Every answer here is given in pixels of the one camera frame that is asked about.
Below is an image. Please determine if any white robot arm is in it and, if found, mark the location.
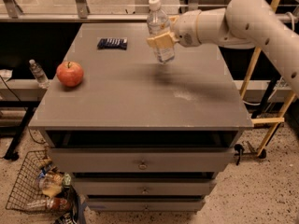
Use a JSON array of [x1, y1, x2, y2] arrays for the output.
[[147, 0, 299, 96]]

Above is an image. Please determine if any top grey drawer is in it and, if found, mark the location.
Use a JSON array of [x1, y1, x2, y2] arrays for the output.
[[48, 148, 234, 173]]

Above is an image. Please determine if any middle grey drawer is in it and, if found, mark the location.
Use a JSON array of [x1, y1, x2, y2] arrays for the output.
[[72, 178, 216, 196]]

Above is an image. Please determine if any grey drawer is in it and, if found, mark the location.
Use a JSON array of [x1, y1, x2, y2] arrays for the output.
[[87, 199, 205, 212], [48, 148, 234, 173], [72, 178, 216, 196]]

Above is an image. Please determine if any black cable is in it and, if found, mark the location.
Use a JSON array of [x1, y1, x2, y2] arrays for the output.
[[0, 77, 46, 147]]

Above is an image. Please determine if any bottle in basket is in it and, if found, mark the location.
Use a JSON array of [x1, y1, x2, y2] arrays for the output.
[[25, 197, 72, 211]]

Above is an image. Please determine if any red apple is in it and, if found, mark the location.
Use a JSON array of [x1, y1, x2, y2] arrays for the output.
[[56, 62, 84, 88]]

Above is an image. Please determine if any small clear bottle on bench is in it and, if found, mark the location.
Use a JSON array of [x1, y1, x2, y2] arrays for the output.
[[29, 59, 50, 89]]

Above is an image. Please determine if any grey drawer cabinet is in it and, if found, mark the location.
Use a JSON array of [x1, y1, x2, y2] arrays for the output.
[[30, 23, 252, 202]]

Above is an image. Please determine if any metal railing frame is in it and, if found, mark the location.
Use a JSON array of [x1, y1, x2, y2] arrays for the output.
[[0, 0, 299, 22]]

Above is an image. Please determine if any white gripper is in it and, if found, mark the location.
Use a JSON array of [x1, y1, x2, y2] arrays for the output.
[[147, 10, 201, 55]]

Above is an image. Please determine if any wire basket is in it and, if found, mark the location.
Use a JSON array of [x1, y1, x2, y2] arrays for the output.
[[5, 149, 76, 216]]

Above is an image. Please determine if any snack bag in basket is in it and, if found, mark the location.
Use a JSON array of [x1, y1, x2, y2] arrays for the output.
[[38, 172, 63, 198]]

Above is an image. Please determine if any clear plastic water bottle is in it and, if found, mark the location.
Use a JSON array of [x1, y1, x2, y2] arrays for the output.
[[147, 0, 175, 63]]

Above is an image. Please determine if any blue snack bag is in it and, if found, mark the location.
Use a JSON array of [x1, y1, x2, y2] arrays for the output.
[[97, 37, 127, 50]]

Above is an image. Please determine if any bottom grey drawer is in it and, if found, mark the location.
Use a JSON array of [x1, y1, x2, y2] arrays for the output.
[[87, 199, 205, 212]]

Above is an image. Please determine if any yellow wooden stand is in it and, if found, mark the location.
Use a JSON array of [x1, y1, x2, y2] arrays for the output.
[[240, 47, 296, 159]]

